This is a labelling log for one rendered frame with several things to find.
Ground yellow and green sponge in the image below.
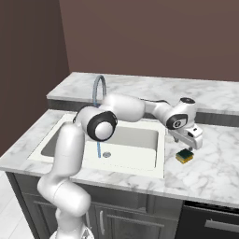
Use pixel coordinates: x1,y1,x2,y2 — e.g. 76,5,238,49
175,148,194,165

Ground grey cupboard door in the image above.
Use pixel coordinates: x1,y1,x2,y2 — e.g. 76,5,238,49
91,204,179,239
21,192,62,239

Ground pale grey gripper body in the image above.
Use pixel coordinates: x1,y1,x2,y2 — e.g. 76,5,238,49
168,128,204,150

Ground white sink basin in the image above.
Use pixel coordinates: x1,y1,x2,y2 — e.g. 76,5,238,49
27,113,166,180

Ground blue water stream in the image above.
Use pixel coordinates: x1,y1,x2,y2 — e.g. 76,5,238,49
96,141,103,160

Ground grey curved tap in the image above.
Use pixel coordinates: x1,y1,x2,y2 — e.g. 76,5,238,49
91,74,108,108

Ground silver dishwasher handle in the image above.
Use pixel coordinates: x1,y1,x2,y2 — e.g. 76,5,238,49
204,218,239,233

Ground black dishwasher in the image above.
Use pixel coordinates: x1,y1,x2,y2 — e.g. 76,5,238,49
181,201,239,239

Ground silver cupboard door handle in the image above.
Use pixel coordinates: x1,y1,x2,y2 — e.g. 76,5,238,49
99,210,106,236

